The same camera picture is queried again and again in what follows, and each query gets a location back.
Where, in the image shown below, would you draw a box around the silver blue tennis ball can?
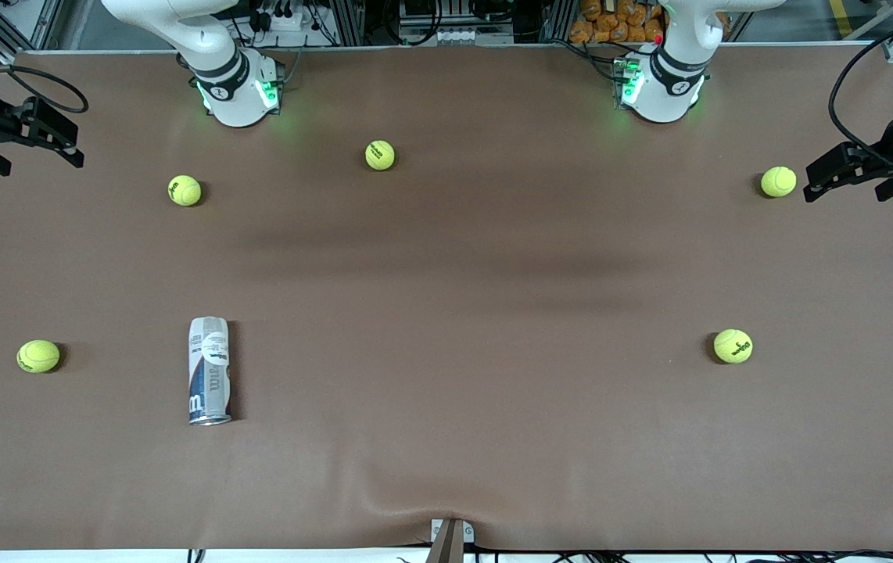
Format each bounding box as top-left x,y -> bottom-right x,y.
187,316 -> 233,426

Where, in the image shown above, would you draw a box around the brown table mat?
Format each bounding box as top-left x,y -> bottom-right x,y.
0,43 -> 893,553

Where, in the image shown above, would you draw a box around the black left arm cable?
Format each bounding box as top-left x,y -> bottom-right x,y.
828,22 -> 893,159

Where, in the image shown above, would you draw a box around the grey electronics box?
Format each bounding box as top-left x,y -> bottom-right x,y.
398,0 -> 516,46

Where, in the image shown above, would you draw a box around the white power strip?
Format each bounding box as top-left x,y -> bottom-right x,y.
249,6 -> 317,34

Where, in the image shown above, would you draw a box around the yellow Head tennis ball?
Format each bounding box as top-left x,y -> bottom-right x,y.
364,139 -> 396,171
16,339 -> 61,374

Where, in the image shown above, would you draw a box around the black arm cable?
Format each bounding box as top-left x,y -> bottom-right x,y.
0,64 -> 90,115
828,22 -> 893,159

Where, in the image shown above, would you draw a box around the aluminium frame post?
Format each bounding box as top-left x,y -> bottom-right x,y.
544,0 -> 576,44
333,0 -> 369,46

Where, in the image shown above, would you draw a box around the yellow Wilson tennis ball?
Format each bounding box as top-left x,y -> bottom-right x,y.
713,328 -> 754,364
167,174 -> 203,207

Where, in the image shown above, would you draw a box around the metal bracket with pole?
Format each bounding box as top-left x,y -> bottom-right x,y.
430,518 -> 475,563

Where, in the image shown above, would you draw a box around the pile of orange objects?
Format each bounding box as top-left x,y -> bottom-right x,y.
569,0 -> 665,45

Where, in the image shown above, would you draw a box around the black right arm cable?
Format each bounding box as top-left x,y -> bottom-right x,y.
0,64 -> 90,115

